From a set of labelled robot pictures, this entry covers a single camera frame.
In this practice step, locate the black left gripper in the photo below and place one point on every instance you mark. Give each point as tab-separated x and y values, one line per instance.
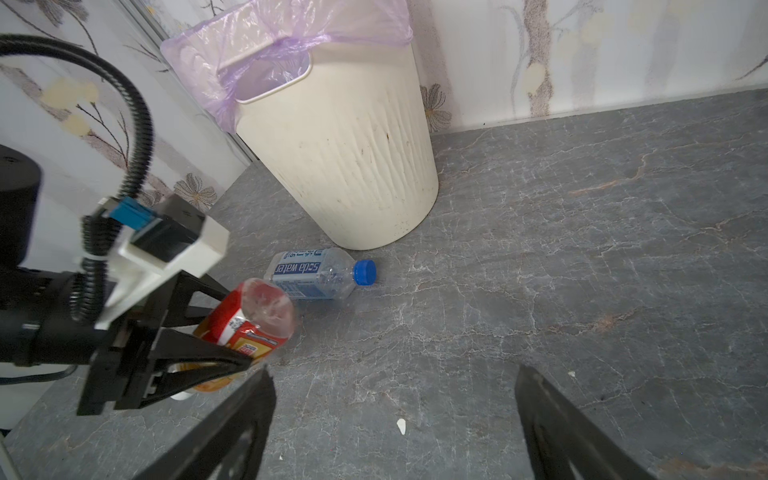
134	368

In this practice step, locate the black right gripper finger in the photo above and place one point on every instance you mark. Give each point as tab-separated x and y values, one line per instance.
561	441

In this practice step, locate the orange red drink bottle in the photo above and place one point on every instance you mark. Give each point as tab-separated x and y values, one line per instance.
254	319

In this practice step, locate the clear bottle blue cap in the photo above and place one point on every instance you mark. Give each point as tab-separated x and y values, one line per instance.
320	274

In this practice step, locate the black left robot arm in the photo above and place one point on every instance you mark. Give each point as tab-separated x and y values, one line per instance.
54	280

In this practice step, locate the cream plastic waste bin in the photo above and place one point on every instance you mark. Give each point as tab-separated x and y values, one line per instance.
350	142

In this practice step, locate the pink bin liner bag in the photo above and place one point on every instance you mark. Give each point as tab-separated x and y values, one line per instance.
275	38

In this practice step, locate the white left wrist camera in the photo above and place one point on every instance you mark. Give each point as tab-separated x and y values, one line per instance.
169	238

